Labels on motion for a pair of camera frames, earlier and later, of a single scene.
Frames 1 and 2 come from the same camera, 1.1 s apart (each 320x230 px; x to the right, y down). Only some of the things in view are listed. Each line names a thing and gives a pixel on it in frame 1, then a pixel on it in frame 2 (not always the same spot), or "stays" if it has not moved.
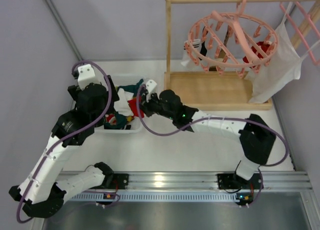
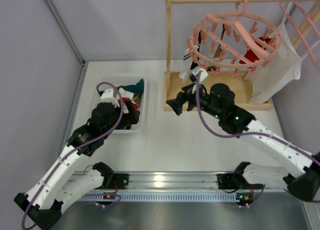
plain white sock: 121,105 stays
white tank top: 284,67 stays
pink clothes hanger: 317,62 stays
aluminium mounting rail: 207,181 stays
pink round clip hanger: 234,43 stays
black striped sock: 203,50 to 195,61
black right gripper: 146,104 to 186,99
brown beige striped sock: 213,68 to 217,55
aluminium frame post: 51,4 stays
